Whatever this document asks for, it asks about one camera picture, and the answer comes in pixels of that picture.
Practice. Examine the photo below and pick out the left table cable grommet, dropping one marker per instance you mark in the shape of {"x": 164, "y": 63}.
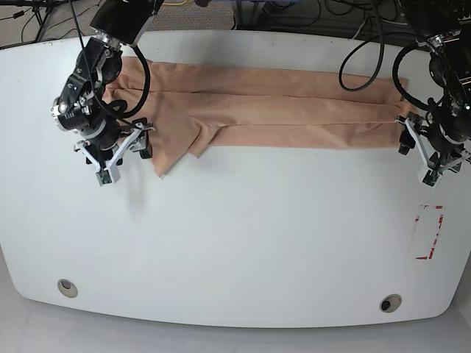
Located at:
{"x": 67, "y": 288}

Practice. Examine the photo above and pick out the black tripod stand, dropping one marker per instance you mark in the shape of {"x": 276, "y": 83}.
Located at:
{"x": 38, "y": 12}

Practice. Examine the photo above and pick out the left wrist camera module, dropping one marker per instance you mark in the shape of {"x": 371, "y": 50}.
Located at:
{"x": 429, "y": 177}

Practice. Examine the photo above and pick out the red tape rectangle marking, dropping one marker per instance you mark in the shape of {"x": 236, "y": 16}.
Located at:
{"x": 427, "y": 226}

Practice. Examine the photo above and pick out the peach orange t-shirt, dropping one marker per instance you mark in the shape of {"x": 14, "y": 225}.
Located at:
{"x": 194, "y": 106}

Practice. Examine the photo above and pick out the right table cable grommet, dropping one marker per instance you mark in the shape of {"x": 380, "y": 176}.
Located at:
{"x": 390, "y": 303}

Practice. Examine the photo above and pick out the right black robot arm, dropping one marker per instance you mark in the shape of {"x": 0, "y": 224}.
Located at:
{"x": 81, "y": 107}

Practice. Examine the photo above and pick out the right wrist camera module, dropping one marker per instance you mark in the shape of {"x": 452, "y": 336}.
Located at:
{"x": 108, "y": 176}

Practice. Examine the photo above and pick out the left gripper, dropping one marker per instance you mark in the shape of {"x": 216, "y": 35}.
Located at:
{"x": 438, "y": 151}

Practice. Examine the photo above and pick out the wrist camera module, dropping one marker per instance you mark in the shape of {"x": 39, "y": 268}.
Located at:
{"x": 108, "y": 176}
{"x": 429, "y": 177}

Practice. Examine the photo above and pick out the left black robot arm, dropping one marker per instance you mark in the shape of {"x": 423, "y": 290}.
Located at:
{"x": 436, "y": 26}

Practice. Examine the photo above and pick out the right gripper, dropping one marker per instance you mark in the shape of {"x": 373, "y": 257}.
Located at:
{"x": 109, "y": 143}

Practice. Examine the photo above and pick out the table cable grommet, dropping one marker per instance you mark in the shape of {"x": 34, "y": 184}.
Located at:
{"x": 67, "y": 288}
{"x": 390, "y": 303}

